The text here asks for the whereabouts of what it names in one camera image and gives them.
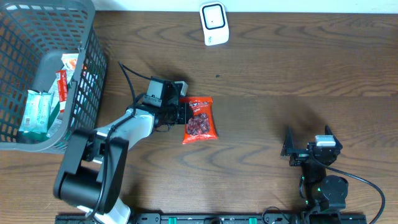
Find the grey plastic mesh basket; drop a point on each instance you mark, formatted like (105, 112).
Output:
(34, 36)

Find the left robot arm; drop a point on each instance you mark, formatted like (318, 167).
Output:
(91, 173)

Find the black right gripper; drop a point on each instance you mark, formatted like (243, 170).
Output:
(300, 155)

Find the white barcode scanner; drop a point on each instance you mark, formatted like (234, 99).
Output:
(214, 23)

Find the orange and white snack packet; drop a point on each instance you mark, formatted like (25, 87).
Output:
(70, 61)

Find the light green wipes pack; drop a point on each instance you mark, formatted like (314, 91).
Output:
(37, 112)

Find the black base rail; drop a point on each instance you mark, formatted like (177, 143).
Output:
(154, 218)

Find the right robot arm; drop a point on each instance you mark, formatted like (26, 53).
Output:
(325, 195)

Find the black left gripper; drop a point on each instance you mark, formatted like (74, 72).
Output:
(184, 114)

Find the red snack bag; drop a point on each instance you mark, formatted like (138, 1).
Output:
(201, 125)

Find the red and white snack packet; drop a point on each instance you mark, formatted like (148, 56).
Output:
(62, 83)

